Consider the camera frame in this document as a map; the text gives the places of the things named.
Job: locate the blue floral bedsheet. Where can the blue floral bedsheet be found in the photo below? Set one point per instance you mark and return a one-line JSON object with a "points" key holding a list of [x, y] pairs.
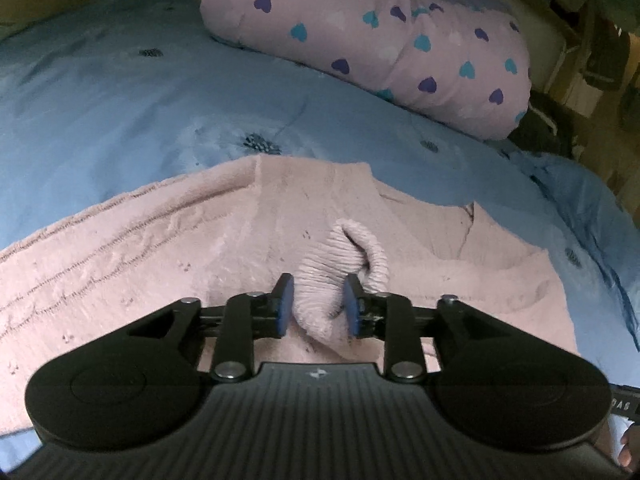
{"points": [[125, 105]]}

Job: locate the pink fuzzy sweater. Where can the pink fuzzy sweater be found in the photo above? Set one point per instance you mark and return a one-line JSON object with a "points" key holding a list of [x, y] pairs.
{"points": [[165, 255]]}

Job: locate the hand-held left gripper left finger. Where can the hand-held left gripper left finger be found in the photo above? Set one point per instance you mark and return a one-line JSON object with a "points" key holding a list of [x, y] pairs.
{"points": [[283, 310]]}

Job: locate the person's right hand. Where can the person's right hand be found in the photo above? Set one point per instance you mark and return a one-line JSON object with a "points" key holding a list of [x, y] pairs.
{"points": [[631, 447]]}

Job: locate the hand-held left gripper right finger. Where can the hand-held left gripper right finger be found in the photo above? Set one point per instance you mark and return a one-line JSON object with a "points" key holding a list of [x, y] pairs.
{"points": [[351, 310]]}

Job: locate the pink heart print pillow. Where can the pink heart print pillow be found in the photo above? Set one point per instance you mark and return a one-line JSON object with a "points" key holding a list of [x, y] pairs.
{"points": [[385, 35]]}

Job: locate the black bag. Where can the black bag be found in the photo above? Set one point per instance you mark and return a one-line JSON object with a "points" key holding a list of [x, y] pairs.
{"points": [[542, 125]]}

